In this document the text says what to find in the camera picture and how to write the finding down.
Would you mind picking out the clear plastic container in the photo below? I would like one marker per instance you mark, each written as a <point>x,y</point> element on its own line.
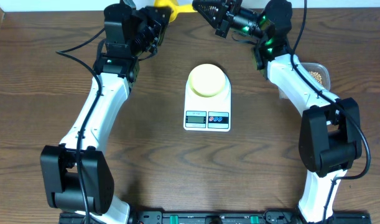
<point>291,86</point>

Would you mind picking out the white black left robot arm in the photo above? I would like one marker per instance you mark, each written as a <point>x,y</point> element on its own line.
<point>76,176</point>

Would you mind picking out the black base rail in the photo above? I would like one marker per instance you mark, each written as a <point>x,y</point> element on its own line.
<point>270,216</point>

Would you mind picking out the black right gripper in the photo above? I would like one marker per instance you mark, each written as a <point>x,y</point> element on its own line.
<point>217,20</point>

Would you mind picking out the yellow measuring scoop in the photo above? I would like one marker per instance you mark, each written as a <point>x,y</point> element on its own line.
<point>175,8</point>

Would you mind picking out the yellow bowl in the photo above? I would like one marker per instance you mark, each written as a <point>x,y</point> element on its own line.
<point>207,80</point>

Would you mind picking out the soybeans pile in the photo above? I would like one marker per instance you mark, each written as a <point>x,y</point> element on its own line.
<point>316,76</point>

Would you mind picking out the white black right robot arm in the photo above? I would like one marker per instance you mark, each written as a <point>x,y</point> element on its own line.
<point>329,141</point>

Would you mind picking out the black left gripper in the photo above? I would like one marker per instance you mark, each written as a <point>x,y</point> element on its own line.
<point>154,24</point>

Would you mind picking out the white digital kitchen scale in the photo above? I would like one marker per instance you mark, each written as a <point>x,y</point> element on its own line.
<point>207,114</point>

